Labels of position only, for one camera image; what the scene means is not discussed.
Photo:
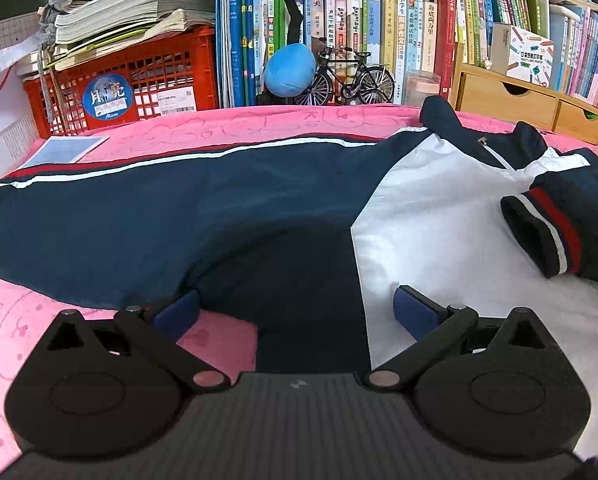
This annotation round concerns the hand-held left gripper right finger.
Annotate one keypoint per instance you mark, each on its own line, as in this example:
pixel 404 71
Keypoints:
pixel 414 312

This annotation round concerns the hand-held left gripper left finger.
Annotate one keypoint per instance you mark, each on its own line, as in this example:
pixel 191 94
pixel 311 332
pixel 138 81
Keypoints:
pixel 179 312

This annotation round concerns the navy and white jacket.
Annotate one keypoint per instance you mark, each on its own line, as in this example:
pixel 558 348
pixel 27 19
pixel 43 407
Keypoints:
pixel 179 210

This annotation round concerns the pink bunny print blanket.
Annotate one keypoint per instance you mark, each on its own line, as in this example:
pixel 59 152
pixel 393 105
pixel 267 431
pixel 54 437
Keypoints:
pixel 9 335

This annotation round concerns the light blue booklet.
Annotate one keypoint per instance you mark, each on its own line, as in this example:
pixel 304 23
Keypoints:
pixel 64 151

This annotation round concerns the wooden drawer organizer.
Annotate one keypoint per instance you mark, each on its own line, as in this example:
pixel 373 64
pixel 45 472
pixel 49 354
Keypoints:
pixel 484 95

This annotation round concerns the black model bicycle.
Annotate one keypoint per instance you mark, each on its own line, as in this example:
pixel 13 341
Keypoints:
pixel 359 80

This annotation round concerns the red plastic crate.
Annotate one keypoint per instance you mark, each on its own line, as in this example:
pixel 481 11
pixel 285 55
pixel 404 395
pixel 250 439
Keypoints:
pixel 144 67

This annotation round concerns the blue plush ball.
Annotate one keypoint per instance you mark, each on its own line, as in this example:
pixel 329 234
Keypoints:
pixel 289 70

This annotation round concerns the white printed pencil box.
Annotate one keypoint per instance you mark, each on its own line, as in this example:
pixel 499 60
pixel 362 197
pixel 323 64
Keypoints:
pixel 524 55

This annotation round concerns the row of colourful books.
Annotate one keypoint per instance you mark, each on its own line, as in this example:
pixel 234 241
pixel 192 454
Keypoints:
pixel 379 20

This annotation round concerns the stack of papers and booklets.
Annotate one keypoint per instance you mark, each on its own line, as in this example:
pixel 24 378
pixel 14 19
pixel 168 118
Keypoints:
pixel 129 10

